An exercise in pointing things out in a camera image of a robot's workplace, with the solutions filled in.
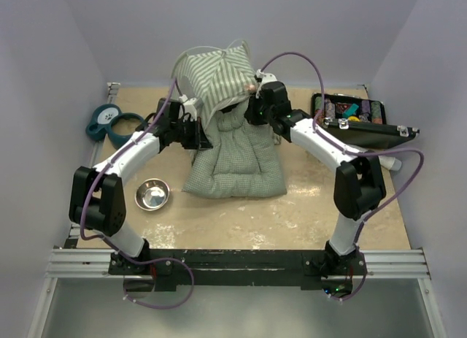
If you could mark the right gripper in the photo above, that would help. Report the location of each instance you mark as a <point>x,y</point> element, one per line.
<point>251,114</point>

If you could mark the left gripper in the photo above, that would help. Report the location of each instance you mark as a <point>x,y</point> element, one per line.
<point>200,141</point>

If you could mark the green checked cushion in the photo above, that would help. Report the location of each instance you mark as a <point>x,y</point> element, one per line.
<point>243,160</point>

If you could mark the green striped pet tent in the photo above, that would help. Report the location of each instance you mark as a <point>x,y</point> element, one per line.
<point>217,77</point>

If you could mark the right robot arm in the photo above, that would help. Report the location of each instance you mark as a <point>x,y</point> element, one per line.
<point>359,185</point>

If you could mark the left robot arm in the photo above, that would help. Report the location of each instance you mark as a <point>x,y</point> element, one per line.
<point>98,201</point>

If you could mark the steel pet bowl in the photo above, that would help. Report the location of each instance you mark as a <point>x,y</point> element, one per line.
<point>152,194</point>

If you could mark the teal pet feeder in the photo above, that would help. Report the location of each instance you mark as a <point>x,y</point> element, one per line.
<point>103,121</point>

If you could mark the pink pompom toy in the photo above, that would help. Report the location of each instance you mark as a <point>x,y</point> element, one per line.
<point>251,88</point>

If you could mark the poker chips in case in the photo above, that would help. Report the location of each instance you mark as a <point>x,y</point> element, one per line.
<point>353,108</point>

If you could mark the black carrying case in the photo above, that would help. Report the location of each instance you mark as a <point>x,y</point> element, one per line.
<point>369,135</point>

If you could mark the white plastic tube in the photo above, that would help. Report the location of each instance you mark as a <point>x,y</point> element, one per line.
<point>390,163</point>

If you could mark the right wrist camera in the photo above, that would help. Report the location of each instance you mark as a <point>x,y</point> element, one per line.
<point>262,79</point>

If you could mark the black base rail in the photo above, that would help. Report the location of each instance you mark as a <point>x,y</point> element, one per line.
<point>165,270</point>

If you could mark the aluminium frame rail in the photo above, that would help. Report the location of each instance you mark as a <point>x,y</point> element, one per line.
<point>78,263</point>

